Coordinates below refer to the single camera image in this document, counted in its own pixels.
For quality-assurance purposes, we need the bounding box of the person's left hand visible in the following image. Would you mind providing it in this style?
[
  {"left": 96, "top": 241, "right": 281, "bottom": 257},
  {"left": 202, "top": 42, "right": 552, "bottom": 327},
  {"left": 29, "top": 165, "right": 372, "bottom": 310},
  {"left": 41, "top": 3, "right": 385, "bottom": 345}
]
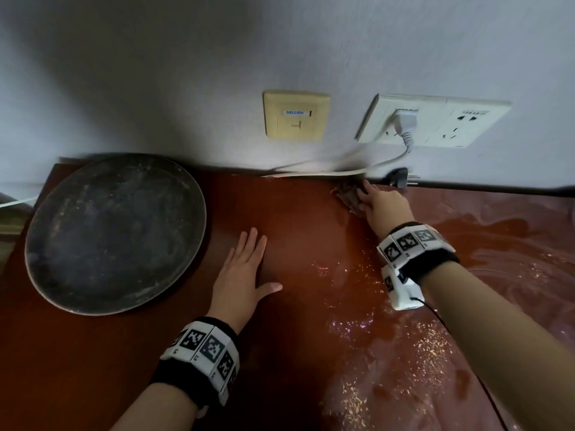
[{"left": 206, "top": 227, "right": 284, "bottom": 335}]

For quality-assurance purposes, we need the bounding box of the person's right hand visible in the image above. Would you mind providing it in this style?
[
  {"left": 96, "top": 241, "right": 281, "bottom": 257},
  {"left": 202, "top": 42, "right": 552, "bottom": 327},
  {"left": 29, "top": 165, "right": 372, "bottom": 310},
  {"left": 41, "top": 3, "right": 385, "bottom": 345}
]
[{"left": 355, "top": 179, "right": 416, "bottom": 241}]

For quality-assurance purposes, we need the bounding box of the brown cleaning cloth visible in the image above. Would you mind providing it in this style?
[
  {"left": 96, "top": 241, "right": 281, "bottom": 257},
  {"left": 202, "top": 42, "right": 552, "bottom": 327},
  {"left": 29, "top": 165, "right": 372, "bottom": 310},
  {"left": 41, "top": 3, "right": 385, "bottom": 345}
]
[{"left": 331, "top": 183, "right": 370, "bottom": 217}]

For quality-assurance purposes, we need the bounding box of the round grey metal tray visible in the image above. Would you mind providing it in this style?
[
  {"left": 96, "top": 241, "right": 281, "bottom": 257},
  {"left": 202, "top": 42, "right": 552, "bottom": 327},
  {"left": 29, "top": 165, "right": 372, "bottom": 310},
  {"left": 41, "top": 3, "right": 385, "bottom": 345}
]
[{"left": 25, "top": 153, "right": 207, "bottom": 316}]

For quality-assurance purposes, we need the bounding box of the person's left forearm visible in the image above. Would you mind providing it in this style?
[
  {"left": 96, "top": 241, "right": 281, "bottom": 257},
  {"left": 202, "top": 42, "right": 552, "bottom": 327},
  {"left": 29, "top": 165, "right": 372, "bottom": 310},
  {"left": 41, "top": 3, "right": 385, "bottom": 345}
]
[{"left": 110, "top": 383, "right": 198, "bottom": 431}]

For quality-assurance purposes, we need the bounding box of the person's right forearm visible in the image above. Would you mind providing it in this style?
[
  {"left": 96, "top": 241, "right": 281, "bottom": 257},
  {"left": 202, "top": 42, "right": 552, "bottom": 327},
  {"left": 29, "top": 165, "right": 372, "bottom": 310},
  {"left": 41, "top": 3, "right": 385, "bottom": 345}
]
[{"left": 420, "top": 262, "right": 575, "bottom": 431}]

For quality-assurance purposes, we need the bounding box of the black power plug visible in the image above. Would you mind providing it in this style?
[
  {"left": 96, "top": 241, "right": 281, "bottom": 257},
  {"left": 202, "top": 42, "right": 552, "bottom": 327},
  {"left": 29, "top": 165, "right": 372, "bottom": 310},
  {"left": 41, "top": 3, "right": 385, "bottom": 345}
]
[{"left": 382, "top": 167, "right": 423, "bottom": 188}]

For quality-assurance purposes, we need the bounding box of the black wristband with marker tags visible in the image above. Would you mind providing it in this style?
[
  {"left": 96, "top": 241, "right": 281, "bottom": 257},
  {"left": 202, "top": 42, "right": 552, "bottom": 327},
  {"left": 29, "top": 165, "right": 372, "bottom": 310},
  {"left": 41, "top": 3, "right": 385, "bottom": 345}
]
[
  {"left": 150, "top": 316, "right": 241, "bottom": 409},
  {"left": 376, "top": 221, "right": 461, "bottom": 283}
]

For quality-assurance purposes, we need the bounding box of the white power plug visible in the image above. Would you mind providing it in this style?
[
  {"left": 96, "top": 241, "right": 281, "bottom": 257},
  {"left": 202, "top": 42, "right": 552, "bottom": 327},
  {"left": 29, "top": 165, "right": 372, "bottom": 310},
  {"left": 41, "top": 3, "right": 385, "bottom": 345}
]
[{"left": 393, "top": 108, "right": 421, "bottom": 135}]

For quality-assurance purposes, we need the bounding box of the white plug cable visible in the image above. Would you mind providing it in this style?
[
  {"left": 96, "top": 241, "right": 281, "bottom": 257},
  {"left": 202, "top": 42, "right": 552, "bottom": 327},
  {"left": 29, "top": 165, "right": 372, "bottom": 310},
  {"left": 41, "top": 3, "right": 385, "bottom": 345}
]
[{"left": 260, "top": 132, "right": 414, "bottom": 179}]

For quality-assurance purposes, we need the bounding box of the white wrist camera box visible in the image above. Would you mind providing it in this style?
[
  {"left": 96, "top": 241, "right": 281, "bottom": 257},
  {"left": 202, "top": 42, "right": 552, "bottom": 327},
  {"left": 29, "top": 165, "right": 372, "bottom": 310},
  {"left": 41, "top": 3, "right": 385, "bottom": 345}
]
[{"left": 382, "top": 264, "right": 425, "bottom": 312}]

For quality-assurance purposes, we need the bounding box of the thin black cable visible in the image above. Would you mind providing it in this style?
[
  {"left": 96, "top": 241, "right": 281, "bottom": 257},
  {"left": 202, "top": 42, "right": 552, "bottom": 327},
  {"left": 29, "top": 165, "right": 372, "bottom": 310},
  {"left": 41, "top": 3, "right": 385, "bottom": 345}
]
[{"left": 411, "top": 296, "right": 511, "bottom": 431}]

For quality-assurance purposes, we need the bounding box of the white wall power socket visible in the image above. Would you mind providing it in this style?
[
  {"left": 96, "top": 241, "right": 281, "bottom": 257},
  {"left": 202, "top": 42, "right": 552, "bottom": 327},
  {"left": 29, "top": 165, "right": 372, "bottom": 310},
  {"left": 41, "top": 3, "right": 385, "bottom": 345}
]
[{"left": 355, "top": 93, "right": 513, "bottom": 150}]

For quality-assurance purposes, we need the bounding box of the beige wall plate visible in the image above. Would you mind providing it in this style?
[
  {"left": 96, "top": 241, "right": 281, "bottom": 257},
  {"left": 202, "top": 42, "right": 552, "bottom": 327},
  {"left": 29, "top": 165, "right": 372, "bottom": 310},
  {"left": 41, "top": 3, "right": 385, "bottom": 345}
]
[{"left": 262, "top": 89, "right": 332, "bottom": 143}]

